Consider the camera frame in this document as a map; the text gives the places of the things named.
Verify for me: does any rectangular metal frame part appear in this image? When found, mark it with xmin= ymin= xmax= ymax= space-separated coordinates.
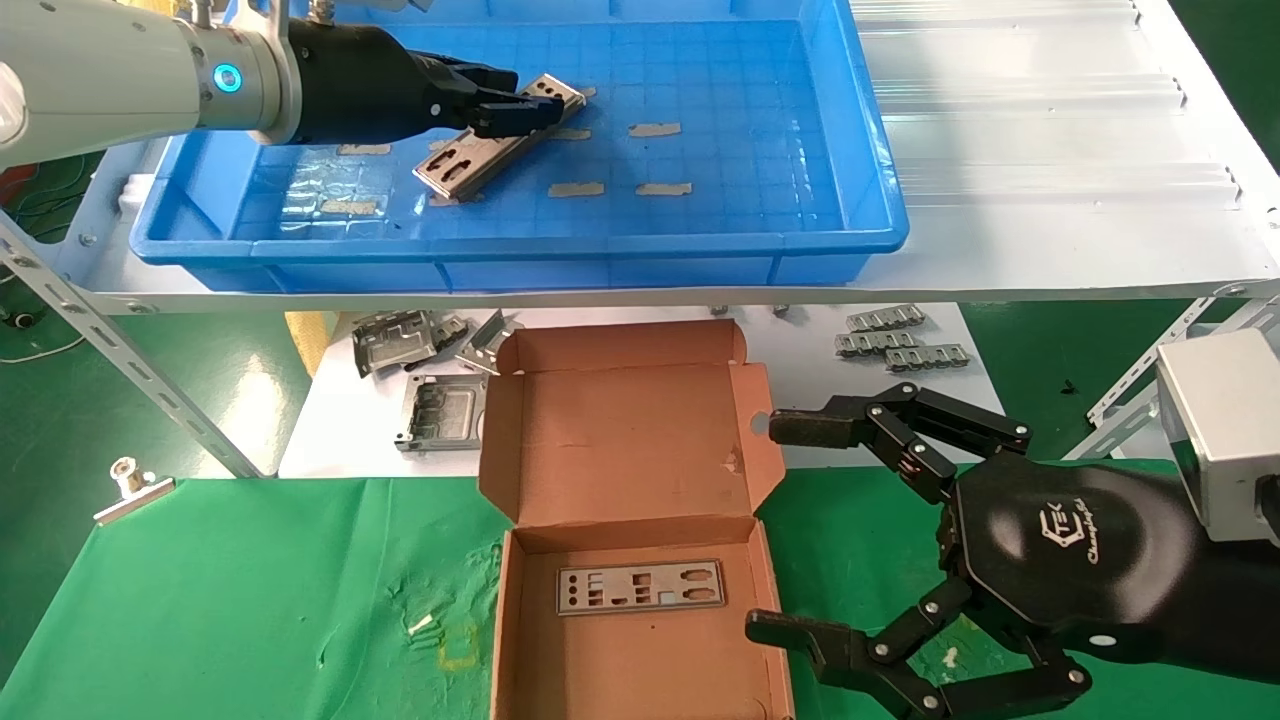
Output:
xmin=395 ymin=374 xmax=488 ymax=453

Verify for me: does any angled metal plate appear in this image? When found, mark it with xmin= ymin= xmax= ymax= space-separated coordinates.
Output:
xmin=455 ymin=308 xmax=523 ymax=377

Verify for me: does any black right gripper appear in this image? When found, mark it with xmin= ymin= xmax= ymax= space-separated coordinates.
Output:
xmin=745 ymin=383 xmax=1280 ymax=720

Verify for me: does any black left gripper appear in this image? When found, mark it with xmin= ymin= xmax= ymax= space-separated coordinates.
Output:
xmin=288 ymin=22 xmax=565 ymax=148

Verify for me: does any green table cloth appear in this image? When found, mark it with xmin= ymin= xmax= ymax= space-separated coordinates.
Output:
xmin=0 ymin=458 xmax=1280 ymax=720

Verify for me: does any blue plastic tray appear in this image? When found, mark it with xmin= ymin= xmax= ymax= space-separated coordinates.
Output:
xmin=130 ymin=0 xmax=909 ymax=294

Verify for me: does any brown cardboard box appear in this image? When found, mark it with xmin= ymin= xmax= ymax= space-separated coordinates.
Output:
xmin=478 ymin=318 xmax=796 ymax=720

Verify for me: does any grey perforated shelf post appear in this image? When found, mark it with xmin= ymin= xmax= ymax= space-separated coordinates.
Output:
xmin=0 ymin=212 xmax=263 ymax=479
xmin=1065 ymin=295 xmax=1280 ymax=463

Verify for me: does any large bent metal bracket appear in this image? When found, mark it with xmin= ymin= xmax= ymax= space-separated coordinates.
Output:
xmin=353 ymin=310 xmax=441 ymax=378

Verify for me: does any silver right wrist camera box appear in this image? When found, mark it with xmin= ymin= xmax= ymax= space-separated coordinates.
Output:
xmin=1155 ymin=328 xmax=1280 ymax=549

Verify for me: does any metal binder clip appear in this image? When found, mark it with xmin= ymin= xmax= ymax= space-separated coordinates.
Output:
xmin=93 ymin=457 xmax=177 ymax=528

